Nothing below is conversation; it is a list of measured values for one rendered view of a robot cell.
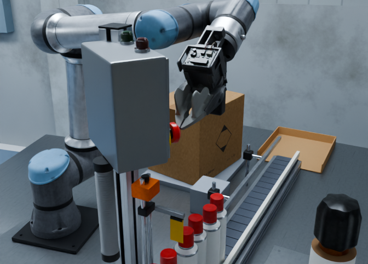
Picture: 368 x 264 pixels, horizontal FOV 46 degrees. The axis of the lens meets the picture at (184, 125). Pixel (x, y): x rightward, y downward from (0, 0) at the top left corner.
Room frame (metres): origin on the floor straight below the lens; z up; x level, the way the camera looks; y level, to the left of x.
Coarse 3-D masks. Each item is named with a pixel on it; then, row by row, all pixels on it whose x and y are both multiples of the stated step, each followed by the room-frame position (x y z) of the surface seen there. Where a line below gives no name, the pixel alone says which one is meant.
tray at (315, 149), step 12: (276, 132) 1.82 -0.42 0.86; (288, 132) 1.84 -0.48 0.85; (300, 132) 1.81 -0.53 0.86; (312, 132) 1.79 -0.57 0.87; (264, 144) 1.67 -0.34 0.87; (288, 144) 1.74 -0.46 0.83; (300, 144) 1.74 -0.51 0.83; (312, 144) 1.74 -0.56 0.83; (324, 144) 1.74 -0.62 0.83; (288, 156) 1.62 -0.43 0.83; (300, 156) 1.62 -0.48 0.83; (312, 156) 1.62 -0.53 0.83; (324, 156) 1.62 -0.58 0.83; (312, 168) 1.51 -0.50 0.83
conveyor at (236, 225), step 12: (276, 168) 1.43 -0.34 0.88; (264, 180) 1.34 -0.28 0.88; (276, 180) 1.34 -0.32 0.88; (252, 192) 1.26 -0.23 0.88; (264, 192) 1.26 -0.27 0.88; (252, 204) 1.18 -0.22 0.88; (240, 216) 1.12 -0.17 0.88; (252, 216) 1.12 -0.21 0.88; (228, 228) 1.05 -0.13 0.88; (240, 228) 1.05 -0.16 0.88; (228, 240) 1.00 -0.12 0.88; (228, 252) 0.95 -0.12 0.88; (240, 252) 0.95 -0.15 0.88
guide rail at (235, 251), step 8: (296, 152) 1.49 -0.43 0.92; (288, 168) 1.36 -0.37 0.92; (280, 176) 1.30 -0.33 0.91; (280, 184) 1.27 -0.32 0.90; (272, 192) 1.20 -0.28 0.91; (264, 200) 1.15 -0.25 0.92; (264, 208) 1.12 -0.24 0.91; (256, 216) 1.06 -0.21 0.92; (248, 232) 0.99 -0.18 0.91; (240, 240) 0.95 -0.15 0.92; (240, 248) 0.94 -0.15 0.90; (232, 256) 0.89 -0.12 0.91
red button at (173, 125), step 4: (172, 124) 0.71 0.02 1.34; (176, 124) 0.72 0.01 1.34; (172, 128) 0.71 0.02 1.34; (176, 128) 0.71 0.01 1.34; (172, 132) 0.71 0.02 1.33; (176, 132) 0.70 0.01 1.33; (180, 132) 0.71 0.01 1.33; (172, 136) 0.71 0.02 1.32; (176, 136) 0.70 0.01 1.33; (180, 136) 0.71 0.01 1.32; (172, 140) 0.71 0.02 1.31; (176, 140) 0.70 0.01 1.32
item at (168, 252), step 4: (168, 248) 0.70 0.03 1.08; (160, 252) 0.69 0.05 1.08; (164, 252) 0.69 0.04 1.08; (168, 252) 0.69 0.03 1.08; (172, 252) 0.69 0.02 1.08; (176, 252) 0.69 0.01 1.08; (160, 256) 0.68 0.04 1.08; (164, 256) 0.68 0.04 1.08; (168, 256) 0.68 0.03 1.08; (172, 256) 0.68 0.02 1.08; (176, 256) 0.68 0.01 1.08; (160, 260) 0.68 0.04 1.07; (164, 260) 0.67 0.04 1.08; (168, 260) 0.67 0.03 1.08; (172, 260) 0.67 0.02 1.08; (176, 260) 0.68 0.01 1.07
